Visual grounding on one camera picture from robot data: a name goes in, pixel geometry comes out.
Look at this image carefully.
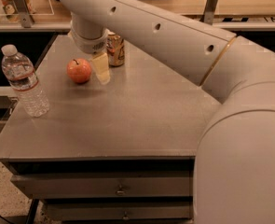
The left metal bracket post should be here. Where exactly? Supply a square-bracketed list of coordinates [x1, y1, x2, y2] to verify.
[13, 0, 34, 28]

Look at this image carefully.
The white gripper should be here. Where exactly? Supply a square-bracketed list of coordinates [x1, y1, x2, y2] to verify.
[69, 21, 110, 85]

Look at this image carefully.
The drawer with knob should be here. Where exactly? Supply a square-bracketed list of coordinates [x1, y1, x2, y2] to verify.
[11, 172, 192, 199]
[44, 202, 193, 221]

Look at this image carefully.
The red apple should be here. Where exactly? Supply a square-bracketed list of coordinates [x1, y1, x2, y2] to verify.
[67, 58, 92, 84]

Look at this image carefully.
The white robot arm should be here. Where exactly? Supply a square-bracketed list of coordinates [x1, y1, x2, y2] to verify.
[60, 0, 275, 224]

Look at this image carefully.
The upper drawer with knob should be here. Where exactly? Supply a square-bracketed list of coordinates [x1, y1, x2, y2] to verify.
[11, 172, 192, 199]

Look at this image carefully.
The metal bracket post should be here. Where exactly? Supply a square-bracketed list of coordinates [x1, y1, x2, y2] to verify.
[200, 0, 218, 24]
[13, 0, 34, 28]

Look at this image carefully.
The gold soda can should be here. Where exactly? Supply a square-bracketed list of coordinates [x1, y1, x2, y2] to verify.
[106, 32, 125, 67]

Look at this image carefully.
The grey metal drawer cabinet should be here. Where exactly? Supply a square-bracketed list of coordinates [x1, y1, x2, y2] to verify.
[0, 35, 223, 224]

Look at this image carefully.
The clear plastic water bottle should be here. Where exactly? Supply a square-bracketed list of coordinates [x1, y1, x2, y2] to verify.
[1, 44, 49, 118]

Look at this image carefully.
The right metal bracket post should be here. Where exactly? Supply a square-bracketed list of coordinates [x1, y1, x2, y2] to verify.
[200, 0, 218, 24]

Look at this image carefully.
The lower drawer with knob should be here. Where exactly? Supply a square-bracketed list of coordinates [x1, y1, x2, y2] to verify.
[44, 202, 193, 221]

